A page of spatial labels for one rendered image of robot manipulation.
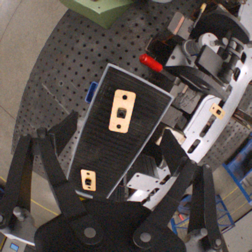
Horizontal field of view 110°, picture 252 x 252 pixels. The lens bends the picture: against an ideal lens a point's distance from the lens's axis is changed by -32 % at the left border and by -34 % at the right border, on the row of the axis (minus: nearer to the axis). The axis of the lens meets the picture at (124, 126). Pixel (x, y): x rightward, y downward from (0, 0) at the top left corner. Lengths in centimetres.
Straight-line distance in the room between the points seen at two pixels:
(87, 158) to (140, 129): 15
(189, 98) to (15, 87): 199
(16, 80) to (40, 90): 118
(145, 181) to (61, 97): 63
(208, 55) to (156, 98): 15
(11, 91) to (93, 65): 161
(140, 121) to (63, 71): 60
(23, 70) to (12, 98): 47
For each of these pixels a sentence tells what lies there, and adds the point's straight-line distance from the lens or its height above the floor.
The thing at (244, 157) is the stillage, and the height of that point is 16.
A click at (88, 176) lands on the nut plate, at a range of 37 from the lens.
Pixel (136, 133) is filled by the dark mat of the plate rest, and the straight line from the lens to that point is 27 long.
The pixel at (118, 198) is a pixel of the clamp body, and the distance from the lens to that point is 67.
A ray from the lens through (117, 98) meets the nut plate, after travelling 25.
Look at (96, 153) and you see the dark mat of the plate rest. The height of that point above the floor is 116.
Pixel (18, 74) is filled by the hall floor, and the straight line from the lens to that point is 198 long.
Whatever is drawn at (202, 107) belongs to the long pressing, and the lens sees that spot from 50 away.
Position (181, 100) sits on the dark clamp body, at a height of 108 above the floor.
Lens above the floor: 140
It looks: 65 degrees down
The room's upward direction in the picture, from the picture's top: 179 degrees counter-clockwise
